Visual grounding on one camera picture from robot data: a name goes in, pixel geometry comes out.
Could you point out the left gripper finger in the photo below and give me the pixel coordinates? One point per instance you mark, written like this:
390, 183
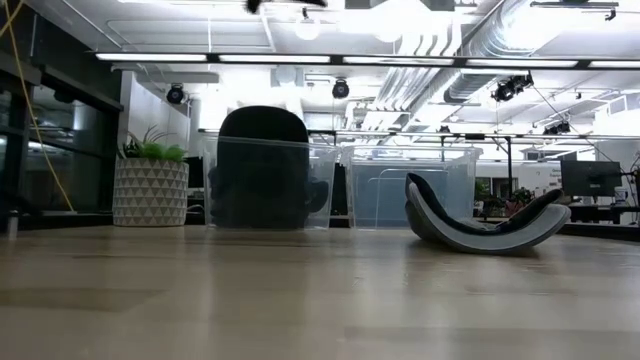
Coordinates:
255, 6

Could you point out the faded grey baseball cap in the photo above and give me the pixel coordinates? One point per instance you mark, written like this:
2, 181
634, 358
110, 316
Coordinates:
480, 240
262, 125

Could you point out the long ceiling light bar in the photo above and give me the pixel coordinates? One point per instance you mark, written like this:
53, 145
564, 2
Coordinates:
275, 58

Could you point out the round white pendant lamp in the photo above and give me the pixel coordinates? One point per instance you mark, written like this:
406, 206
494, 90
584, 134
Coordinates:
307, 27

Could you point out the black ceiling spotlight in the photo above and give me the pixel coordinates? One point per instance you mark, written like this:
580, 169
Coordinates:
556, 128
175, 93
510, 87
340, 88

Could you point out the clear plastic bin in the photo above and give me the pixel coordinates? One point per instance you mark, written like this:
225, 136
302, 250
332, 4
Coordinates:
390, 200
322, 160

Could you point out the green potted plant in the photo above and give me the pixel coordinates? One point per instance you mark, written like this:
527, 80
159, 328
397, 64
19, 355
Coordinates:
160, 151

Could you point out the small black monitor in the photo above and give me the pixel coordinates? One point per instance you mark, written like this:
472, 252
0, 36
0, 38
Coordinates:
194, 172

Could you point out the white triangle-patterned planter pot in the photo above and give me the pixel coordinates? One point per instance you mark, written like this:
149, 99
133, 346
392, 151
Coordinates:
145, 195

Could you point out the dark glass partition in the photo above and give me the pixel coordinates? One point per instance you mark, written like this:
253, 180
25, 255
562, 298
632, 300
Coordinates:
75, 150

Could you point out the background potted plant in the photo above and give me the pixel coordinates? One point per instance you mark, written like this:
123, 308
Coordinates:
500, 202

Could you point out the black computer monitor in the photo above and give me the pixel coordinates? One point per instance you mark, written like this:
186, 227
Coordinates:
589, 178

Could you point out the dark office desk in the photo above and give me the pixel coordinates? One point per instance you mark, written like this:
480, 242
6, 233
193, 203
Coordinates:
595, 214

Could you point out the silver spiral air duct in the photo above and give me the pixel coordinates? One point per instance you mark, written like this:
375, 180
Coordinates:
495, 45

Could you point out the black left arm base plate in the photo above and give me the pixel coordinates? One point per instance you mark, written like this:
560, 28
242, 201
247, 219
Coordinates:
65, 221

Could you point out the small grey post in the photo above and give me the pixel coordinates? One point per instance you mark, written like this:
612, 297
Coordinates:
12, 225

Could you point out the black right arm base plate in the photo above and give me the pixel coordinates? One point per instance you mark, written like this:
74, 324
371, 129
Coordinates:
600, 231

